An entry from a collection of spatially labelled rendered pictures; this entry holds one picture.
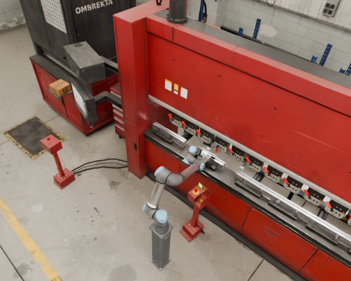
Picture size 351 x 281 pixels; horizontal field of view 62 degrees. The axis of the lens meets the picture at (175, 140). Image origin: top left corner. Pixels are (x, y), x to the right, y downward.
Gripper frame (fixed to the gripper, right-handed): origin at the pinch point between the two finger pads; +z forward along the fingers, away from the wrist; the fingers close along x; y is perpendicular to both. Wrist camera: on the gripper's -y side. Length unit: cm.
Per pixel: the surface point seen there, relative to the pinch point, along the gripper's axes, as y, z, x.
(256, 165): 17, -13, -59
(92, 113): -13, -57, 110
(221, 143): 22.2, -12.9, -18.0
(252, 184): -1, 11, -63
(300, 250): -38, 27, -133
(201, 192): -34.1, 6.6, -18.9
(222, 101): 54, -50, -9
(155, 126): 8, 20, 75
